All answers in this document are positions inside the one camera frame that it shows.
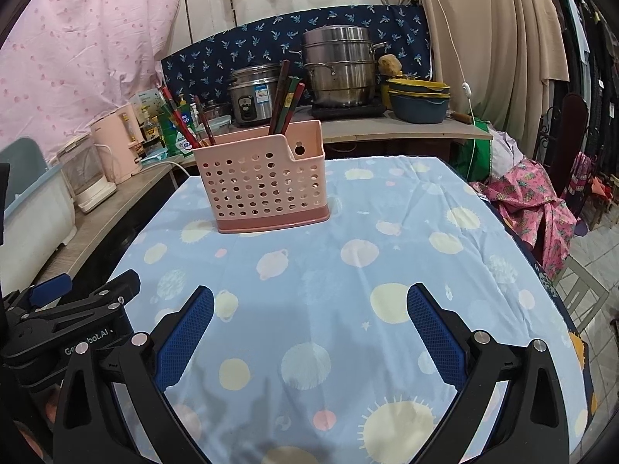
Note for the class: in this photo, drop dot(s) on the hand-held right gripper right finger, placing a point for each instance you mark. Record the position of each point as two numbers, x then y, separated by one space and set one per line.
435 336

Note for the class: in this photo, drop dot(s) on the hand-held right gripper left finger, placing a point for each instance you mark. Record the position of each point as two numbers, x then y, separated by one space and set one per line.
186 338

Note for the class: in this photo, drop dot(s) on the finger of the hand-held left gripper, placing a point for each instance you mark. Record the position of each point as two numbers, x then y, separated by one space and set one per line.
48 290
106 297

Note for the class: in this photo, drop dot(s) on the pink perforated utensil basket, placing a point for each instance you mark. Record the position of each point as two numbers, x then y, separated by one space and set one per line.
261 188

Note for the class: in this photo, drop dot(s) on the red chopstick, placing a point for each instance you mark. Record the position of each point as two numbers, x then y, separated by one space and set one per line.
176 109
295 106

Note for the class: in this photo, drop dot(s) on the white storage bin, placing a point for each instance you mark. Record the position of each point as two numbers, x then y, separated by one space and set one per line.
34 222

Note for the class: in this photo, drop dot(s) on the blue patterned tablecloth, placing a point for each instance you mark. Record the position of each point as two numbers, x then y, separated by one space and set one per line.
338 275

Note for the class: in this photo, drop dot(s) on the white clear kitchen appliance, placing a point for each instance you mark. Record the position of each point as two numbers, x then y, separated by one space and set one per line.
84 174

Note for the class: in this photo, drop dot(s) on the pink electric kettle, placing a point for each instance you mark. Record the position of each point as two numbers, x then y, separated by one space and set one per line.
118 142

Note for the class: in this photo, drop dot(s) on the pink pineapple print cloth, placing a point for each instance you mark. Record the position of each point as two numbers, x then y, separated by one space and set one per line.
527 198

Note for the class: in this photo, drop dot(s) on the green pouch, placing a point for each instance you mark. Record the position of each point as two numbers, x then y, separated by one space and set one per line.
171 138

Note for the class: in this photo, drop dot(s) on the dark sauce bottle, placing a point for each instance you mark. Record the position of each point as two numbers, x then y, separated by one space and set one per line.
147 128

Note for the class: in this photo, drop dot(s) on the green cloth bag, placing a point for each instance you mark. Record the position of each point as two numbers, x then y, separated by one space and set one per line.
478 154

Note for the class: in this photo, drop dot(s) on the lavender cloth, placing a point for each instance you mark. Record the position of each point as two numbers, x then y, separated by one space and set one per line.
503 150

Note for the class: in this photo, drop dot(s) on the white printed box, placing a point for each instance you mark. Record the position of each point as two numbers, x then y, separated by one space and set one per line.
150 99

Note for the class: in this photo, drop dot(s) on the clear food container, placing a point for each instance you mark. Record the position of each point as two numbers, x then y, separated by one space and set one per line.
220 124

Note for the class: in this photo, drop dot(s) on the wooden counter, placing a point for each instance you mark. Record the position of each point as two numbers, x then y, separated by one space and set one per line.
411 130

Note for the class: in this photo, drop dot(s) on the small wooden stool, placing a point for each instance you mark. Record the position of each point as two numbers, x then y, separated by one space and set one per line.
597 198

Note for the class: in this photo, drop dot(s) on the small steel pot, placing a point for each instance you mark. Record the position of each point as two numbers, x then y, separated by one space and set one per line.
215 108

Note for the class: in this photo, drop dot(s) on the blue plastic basin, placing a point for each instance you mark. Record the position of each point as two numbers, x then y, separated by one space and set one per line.
418 111

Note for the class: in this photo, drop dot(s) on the black induction cooker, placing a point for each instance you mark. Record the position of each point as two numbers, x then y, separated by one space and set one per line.
353 111

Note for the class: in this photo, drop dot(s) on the steel rice cooker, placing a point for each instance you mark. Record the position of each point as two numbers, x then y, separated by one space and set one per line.
246 101

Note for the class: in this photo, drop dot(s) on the pink dotted curtain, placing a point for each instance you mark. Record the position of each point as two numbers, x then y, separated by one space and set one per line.
87 48

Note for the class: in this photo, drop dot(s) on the dark wooden chair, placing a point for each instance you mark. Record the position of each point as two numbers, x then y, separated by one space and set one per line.
573 130

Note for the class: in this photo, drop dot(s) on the yellow plastic basin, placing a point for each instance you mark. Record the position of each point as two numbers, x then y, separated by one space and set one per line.
416 88

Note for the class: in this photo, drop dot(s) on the navy patterned cloth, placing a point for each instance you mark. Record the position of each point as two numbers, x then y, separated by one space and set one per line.
217 48

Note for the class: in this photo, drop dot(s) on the brown loofah sponge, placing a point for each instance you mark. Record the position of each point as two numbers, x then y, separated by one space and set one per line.
390 64

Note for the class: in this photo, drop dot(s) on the steel steamer pot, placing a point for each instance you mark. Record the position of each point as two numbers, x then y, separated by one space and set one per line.
338 67

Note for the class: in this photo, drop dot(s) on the beige curtain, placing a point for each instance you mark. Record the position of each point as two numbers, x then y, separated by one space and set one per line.
493 24

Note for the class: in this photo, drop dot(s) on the hanging clothes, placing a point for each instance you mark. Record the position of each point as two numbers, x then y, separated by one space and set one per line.
580 19

